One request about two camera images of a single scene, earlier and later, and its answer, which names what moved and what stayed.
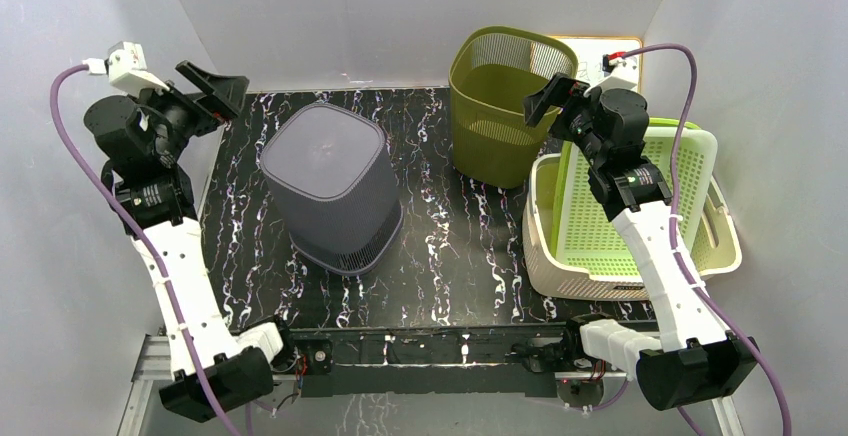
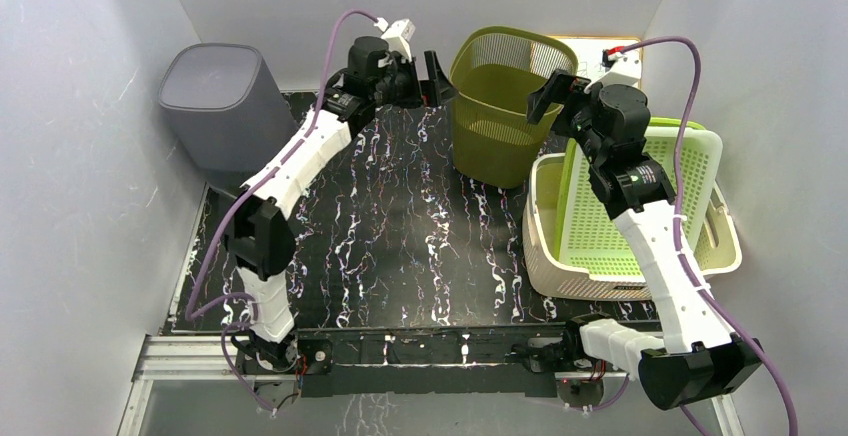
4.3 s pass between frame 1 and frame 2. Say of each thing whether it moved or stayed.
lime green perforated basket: stayed
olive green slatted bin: stayed
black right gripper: stayed
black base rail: stayed
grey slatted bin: moved
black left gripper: moved
